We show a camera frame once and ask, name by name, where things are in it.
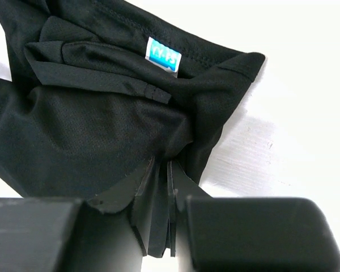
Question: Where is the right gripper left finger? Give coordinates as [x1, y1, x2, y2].
[88, 157, 159, 255]

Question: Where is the black t shirt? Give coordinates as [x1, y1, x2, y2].
[0, 0, 266, 199]

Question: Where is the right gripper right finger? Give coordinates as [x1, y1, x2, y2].
[167, 160, 214, 251]

